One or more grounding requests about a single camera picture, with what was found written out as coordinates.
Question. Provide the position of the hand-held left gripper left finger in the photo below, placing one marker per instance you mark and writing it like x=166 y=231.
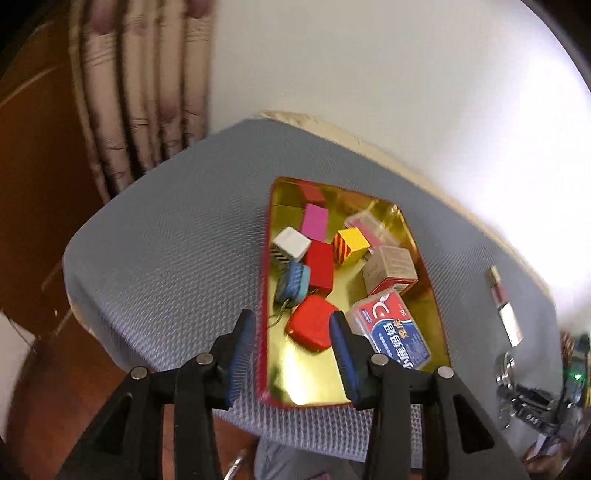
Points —
x=240 y=357

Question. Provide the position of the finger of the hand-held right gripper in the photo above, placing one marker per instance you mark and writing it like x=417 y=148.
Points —
x=535 y=408

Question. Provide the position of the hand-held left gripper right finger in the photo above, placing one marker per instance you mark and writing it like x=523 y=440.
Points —
x=346 y=357

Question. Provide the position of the red rounded box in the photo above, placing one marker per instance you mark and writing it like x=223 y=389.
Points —
x=310 y=327

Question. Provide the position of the gold tray with red rim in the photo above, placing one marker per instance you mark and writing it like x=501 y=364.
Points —
x=304 y=383

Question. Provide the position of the clear plastic box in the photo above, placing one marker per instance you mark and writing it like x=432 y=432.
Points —
x=369 y=226

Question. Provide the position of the black and silver metal item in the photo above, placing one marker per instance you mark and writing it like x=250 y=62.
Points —
x=506 y=371

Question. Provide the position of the clear box with blue label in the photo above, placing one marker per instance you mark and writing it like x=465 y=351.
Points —
x=392 y=334

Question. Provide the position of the blue round tape measure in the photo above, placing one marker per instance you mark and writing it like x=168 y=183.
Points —
x=293 y=281

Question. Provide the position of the small cardboard box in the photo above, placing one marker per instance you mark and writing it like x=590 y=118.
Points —
x=390 y=272

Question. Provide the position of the yellow block with red stripes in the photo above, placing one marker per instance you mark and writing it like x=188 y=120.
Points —
x=349 y=247

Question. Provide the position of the grey cloth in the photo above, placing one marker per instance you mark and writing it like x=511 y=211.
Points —
x=300 y=461

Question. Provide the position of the white block with black stripes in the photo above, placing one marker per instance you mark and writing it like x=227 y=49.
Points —
x=290 y=247

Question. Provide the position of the grey woven mat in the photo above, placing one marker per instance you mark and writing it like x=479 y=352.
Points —
x=184 y=230

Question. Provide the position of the pink block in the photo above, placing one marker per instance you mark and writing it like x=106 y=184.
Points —
x=315 y=222

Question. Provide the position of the dark red block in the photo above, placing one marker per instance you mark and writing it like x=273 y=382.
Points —
x=310 y=191

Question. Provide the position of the beige tablecloth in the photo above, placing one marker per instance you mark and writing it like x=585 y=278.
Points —
x=415 y=170

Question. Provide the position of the brown wooden door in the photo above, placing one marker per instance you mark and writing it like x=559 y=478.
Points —
x=41 y=184

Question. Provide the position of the beige leaf-print curtain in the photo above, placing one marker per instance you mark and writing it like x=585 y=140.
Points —
x=138 y=92

